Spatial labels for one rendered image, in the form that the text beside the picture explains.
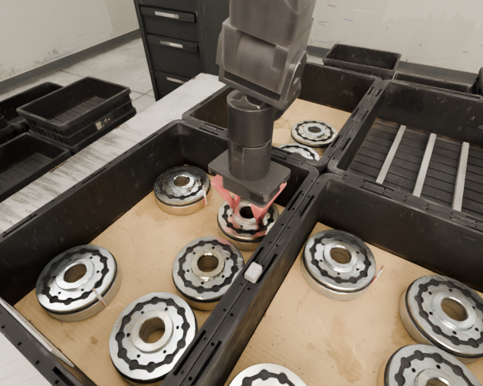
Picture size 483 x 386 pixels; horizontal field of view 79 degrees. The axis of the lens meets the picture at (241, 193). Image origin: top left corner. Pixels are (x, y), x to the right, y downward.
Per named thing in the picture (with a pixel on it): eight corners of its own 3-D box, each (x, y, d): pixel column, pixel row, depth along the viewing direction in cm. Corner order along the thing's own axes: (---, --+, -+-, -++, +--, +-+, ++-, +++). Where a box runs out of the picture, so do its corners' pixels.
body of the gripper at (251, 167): (234, 153, 46) (233, 111, 41) (290, 179, 42) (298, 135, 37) (207, 175, 42) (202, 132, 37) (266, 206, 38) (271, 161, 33)
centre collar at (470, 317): (470, 339, 34) (473, 338, 34) (425, 314, 36) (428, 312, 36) (477, 307, 37) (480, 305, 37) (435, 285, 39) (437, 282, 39)
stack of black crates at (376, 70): (377, 120, 205) (402, 53, 174) (369, 142, 186) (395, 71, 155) (322, 106, 219) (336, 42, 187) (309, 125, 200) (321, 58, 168)
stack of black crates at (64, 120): (99, 204, 148) (60, 126, 116) (59, 184, 158) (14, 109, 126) (152, 160, 173) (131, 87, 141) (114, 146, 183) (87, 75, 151)
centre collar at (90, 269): (69, 299, 38) (67, 296, 37) (50, 278, 40) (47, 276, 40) (102, 271, 41) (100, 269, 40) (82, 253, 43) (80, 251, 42)
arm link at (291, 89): (218, 25, 28) (299, 58, 26) (267, 1, 35) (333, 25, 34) (208, 125, 37) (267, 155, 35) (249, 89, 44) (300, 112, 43)
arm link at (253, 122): (216, 93, 32) (264, 106, 30) (245, 71, 36) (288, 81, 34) (219, 145, 37) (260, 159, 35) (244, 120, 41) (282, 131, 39)
